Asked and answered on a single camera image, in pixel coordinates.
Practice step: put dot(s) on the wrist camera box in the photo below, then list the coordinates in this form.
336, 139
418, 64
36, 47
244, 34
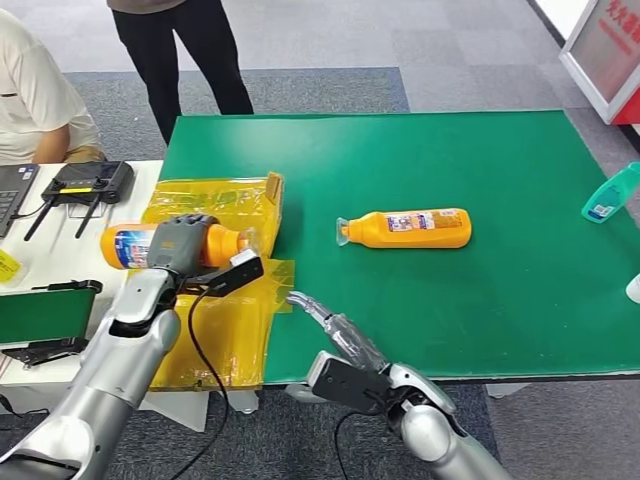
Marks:
345, 384
235, 275

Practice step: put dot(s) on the standing person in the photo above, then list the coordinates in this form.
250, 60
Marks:
160, 60

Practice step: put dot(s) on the yellow label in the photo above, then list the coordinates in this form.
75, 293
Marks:
6, 267

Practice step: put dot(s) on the small green belt conveyor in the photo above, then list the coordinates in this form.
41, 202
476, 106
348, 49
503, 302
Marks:
40, 314

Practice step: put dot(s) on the white table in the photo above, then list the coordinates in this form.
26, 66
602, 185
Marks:
65, 258

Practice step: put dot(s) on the orange bottle clear cap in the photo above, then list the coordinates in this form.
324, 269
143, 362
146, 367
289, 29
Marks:
223, 244
415, 238

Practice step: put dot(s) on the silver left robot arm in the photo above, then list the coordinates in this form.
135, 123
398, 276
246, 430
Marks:
115, 358

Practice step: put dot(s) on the white plastic bottle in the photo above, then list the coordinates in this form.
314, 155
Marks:
635, 290

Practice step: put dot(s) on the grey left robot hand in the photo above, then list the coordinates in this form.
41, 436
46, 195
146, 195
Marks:
177, 245

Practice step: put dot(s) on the black controller with antennas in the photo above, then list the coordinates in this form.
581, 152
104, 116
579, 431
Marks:
90, 180

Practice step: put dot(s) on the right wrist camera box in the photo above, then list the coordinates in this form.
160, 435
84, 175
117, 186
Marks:
345, 384

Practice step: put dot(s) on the white red sign stand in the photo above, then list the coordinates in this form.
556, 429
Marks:
607, 46

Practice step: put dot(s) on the seated person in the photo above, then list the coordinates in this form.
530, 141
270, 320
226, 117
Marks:
30, 93

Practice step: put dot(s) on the teal plastic bottle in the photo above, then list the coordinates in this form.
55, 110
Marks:
612, 193

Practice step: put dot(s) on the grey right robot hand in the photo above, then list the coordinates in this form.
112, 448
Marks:
345, 338

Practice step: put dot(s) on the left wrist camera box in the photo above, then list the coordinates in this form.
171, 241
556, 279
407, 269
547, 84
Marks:
235, 275

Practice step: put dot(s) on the green table mat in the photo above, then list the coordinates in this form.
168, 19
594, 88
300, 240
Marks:
400, 152

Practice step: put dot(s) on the grey laptop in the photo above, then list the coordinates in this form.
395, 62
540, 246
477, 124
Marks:
12, 189

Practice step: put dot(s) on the yellow plastic wrapped box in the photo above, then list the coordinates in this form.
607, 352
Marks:
230, 338

